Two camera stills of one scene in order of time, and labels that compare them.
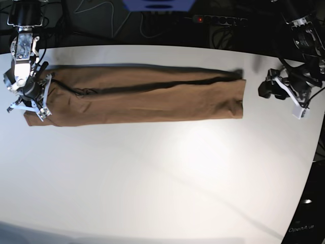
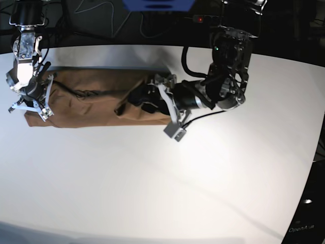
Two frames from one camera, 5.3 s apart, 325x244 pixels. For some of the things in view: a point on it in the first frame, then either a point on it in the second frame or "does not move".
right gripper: (33, 88) does not move
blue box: (159, 5) does not move
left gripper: (265, 89) -> (183, 96)
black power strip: (217, 20) does not move
